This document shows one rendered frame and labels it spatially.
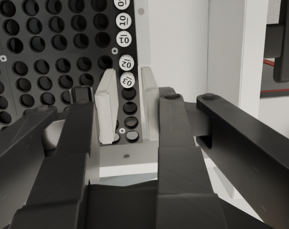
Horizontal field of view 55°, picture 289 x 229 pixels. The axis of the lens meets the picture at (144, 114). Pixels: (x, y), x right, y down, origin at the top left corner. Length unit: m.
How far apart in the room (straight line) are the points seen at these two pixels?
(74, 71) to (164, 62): 0.11
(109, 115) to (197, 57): 0.18
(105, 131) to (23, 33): 0.13
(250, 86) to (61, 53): 0.16
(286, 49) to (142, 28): 0.13
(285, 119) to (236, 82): 0.24
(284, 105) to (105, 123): 0.35
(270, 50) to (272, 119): 0.22
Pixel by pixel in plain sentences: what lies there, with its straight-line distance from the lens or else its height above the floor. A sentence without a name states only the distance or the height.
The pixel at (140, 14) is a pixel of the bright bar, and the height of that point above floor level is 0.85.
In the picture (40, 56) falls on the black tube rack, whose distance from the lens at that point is 0.25.
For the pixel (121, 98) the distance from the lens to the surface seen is 0.25.
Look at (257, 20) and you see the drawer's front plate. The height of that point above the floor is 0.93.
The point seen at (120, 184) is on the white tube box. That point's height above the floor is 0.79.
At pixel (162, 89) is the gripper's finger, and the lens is 0.18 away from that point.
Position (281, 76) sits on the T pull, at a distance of 0.27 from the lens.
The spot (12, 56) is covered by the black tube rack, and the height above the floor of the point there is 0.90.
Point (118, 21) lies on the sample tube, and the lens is 0.23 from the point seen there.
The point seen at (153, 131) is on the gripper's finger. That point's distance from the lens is 0.15.
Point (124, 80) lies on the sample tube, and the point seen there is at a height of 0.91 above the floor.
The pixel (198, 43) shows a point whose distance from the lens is 0.31.
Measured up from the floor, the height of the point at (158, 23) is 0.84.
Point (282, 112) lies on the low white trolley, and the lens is 0.47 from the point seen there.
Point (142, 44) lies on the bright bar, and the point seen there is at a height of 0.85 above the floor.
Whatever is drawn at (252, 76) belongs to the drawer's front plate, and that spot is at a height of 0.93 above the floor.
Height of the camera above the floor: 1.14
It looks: 70 degrees down
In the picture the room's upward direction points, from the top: 168 degrees clockwise
